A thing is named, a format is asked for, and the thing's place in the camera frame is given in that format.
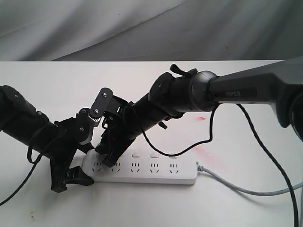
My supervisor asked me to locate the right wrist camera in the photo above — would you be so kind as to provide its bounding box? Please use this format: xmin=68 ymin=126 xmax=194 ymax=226
xmin=88 ymin=87 xmax=127 ymax=127

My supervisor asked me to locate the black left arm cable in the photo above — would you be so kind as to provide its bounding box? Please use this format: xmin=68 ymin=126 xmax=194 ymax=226
xmin=0 ymin=122 xmax=66 ymax=206

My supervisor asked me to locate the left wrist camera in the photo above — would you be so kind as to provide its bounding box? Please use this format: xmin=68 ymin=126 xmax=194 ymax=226
xmin=75 ymin=108 xmax=94 ymax=145

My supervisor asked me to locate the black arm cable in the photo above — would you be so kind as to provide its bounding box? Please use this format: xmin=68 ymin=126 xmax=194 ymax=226
xmin=142 ymin=101 xmax=299 ymax=227
xmin=0 ymin=122 xmax=66 ymax=206

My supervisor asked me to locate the grey backdrop cloth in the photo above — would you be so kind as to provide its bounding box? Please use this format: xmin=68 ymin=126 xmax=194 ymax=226
xmin=0 ymin=0 xmax=303 ymax=61

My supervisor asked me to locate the grey power cable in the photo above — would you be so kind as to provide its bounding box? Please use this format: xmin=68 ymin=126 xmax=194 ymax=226
xmin=195 ymin=162 xmax=303 ymax=197

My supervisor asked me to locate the white five-outlet power strip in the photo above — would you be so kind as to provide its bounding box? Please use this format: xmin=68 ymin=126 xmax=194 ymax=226
xmin=81 ymin=149 xmax=197 ymax=185

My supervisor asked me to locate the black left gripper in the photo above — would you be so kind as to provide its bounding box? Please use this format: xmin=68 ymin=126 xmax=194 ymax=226
xmin=50 ymin=119 xmax=94 ymax=192

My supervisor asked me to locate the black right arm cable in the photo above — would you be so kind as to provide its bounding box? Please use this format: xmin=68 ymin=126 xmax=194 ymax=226
xmin=142 ymin=101 xmax=299 ymax=227

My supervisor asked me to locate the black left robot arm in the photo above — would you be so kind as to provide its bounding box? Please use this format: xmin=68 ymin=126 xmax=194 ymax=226
xmin=0 ymin=85 xmax=94 ymax=192

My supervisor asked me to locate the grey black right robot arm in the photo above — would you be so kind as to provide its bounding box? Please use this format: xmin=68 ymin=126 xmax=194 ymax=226
xmin=95 ymin=57 xmax=303 ymax=167

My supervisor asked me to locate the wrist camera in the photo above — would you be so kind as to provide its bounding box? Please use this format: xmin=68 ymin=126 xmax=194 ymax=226
xmin=75 ymin=108 xmax=94 ymax=145
xmin=88 ymin=87 xmax=127 ymax=127

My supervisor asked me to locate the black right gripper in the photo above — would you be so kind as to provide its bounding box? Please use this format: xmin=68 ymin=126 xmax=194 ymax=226
xmin=95 ymin=100 xmax=142 ymax=167

